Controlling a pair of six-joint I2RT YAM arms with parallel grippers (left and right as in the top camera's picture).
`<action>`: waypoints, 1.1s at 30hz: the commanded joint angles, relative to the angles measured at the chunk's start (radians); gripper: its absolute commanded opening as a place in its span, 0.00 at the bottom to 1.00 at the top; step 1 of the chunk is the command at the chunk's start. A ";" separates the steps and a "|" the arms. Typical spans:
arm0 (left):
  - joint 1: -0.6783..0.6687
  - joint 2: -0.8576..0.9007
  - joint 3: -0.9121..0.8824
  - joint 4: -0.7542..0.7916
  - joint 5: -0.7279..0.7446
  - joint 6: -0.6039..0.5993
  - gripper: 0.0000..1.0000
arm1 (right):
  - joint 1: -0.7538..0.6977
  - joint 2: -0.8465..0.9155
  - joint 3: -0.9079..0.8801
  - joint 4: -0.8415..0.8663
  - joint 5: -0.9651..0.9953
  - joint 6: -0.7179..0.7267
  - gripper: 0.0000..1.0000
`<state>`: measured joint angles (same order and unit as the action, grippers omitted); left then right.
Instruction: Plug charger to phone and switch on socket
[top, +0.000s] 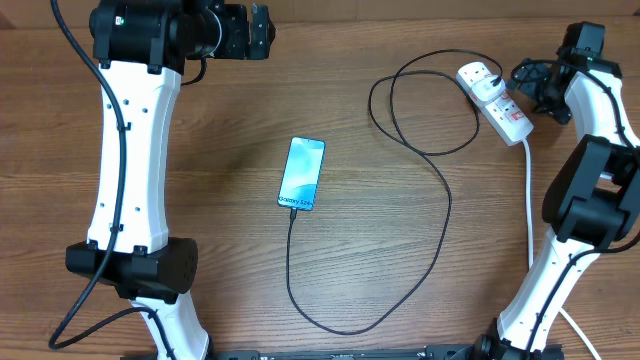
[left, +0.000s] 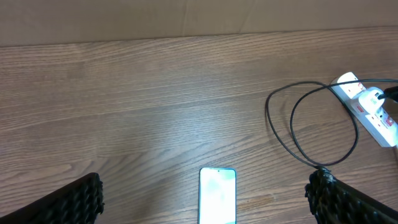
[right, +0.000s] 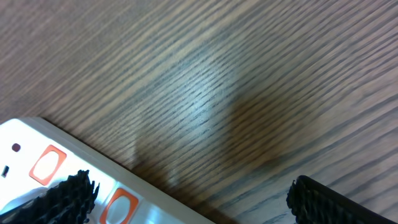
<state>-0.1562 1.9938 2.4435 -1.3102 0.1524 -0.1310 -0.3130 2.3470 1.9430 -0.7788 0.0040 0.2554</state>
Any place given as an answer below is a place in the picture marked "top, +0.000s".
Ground black USB charging cable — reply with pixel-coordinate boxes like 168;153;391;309
285;48;504;336

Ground blue Samsung Galaxy smartphone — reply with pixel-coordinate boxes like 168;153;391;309
277;137;326;211

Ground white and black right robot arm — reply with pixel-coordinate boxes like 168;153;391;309
455;21;639;359

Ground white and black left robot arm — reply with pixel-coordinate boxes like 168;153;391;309
65;1;276;359

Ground white charger plug adapter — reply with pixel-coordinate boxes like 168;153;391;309
471;75;506;106

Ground white power strip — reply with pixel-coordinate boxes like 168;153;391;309
456;62;533;146

